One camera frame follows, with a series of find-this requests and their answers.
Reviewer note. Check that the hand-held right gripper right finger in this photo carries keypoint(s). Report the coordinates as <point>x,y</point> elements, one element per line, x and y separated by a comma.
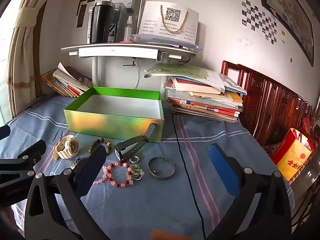
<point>222,172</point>

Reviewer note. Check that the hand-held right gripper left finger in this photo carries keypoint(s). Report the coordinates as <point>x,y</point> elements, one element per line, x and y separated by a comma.
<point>93,165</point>

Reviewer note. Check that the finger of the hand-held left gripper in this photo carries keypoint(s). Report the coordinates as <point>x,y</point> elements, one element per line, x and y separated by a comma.
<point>27,157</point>
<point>4,132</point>

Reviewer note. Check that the black wristwatch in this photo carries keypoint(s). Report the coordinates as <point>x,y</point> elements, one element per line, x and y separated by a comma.
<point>118,152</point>

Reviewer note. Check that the white wristwatch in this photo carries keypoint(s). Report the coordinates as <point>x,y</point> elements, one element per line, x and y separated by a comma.
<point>70,146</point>

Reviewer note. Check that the shiny green cardboard box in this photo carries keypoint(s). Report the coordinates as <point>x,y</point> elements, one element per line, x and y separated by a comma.
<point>100,125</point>

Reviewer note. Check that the silver bangle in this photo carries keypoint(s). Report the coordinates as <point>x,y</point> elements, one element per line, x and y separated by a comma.
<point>161,177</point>

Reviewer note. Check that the blue striped cloth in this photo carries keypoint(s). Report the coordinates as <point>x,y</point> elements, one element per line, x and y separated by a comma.
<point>150,205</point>

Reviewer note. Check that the red and yellow bag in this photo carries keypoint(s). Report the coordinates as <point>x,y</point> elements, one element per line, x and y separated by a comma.
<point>292,160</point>

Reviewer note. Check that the stack of books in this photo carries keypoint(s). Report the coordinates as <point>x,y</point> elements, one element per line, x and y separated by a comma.
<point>200,105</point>
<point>65,82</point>

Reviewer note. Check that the beige curtain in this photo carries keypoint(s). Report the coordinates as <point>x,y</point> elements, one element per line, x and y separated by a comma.
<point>22,55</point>

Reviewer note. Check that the red wooden headboard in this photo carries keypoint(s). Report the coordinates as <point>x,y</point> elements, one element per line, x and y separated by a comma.
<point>270,105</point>

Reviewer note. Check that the white desk shelf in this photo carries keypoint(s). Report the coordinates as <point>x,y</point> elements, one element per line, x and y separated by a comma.
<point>112,48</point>

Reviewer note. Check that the small clear spray bottle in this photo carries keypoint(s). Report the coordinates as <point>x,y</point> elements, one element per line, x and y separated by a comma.
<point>128,32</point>

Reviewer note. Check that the black thermos bottle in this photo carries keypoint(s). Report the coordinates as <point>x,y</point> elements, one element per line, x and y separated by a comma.
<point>100,22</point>

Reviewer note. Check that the dark transparent container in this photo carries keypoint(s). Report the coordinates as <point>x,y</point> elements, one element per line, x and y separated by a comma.
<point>120,17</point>

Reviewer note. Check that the white paper bag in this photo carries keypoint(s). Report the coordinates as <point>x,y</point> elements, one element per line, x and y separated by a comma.
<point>155,27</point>

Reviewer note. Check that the brown wall decal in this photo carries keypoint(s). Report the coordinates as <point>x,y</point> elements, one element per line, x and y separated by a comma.
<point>80,15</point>

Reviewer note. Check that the wall photo collage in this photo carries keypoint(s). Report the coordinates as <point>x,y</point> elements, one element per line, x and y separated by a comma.
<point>260,22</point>

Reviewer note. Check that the framed wall picture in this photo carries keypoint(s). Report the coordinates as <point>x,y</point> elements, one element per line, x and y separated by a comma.
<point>287,5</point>

